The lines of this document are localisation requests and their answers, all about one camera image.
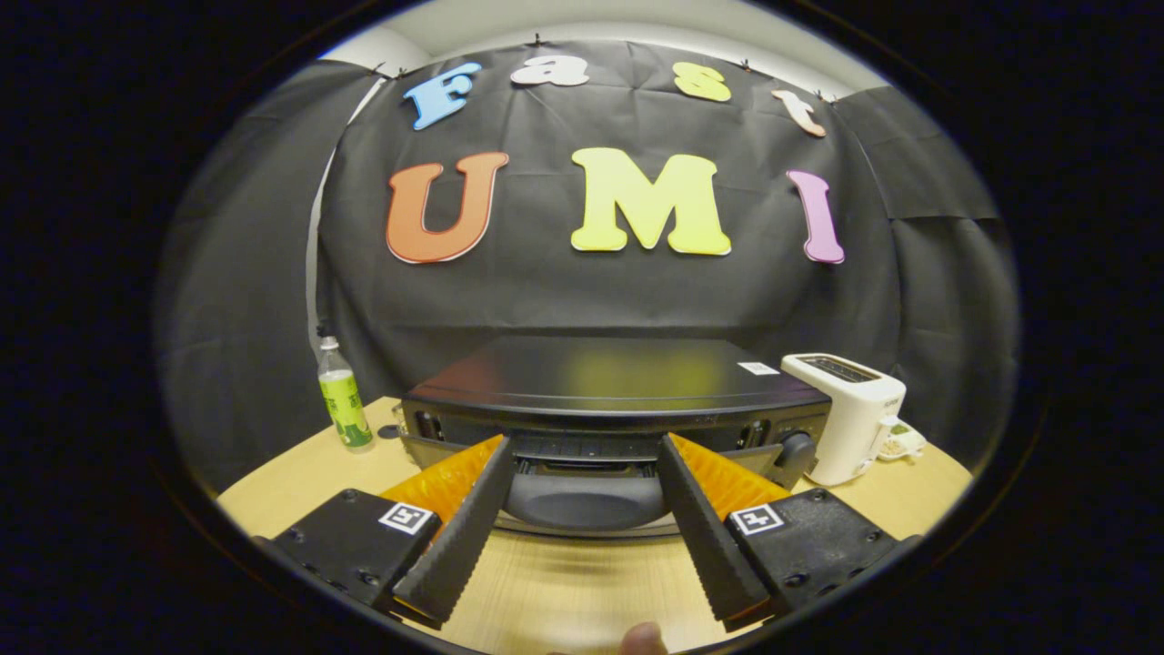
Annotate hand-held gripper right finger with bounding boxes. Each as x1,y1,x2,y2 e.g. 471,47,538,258
657,433,915,633

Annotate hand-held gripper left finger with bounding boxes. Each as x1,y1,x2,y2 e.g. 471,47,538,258
257,434,516,629

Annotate black toaster oven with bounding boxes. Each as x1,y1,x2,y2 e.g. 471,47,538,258
397,335,833,539

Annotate white pop-up toaster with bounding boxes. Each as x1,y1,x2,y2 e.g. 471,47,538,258
780,352,908,488

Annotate green label plastic bottle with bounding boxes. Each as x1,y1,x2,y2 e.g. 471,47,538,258
316,336,375,451

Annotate white divided snack tray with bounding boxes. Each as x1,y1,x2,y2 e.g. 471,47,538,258
878,420,928,461

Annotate black backdrop cloth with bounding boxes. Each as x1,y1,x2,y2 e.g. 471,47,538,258
155,36,1019,497

